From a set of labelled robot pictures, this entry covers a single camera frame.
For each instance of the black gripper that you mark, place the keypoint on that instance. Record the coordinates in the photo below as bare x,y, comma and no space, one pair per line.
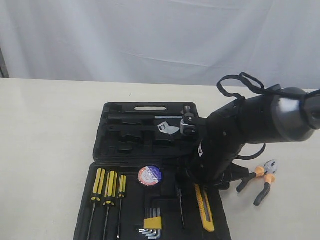
211,165

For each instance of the yellow black utility knife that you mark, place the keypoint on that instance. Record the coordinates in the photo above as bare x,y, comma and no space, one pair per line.
204,208

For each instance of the black electrical tape roll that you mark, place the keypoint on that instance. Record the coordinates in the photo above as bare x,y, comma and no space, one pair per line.
150,176

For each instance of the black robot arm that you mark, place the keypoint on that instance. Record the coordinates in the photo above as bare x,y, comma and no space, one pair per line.
289,115

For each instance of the black plastic tool case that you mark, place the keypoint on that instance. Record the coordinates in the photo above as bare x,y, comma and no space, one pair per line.
126,152

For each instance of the voltage tester screwdriver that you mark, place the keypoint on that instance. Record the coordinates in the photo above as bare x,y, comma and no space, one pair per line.
180,197

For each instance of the hex key set yellow holder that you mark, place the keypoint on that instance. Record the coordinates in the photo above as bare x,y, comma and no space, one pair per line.
152,225

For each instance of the small yellow black screwdriver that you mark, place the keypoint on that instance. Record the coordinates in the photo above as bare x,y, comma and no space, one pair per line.
121,196

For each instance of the middle yellow black screwdriver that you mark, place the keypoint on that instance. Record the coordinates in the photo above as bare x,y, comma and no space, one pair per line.
109,197

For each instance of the large yellow black screwdriver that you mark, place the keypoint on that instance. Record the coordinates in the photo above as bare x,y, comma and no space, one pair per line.
96,195

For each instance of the white backdrop cloth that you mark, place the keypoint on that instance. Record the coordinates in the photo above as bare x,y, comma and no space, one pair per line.
192,42

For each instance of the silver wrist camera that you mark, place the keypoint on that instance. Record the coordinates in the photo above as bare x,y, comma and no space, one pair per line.
190,124

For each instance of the adjustable wrench black handle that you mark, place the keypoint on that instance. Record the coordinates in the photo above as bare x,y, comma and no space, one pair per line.
163,128

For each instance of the claw hammer black handle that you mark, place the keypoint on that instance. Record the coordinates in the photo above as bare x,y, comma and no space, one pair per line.
148,117

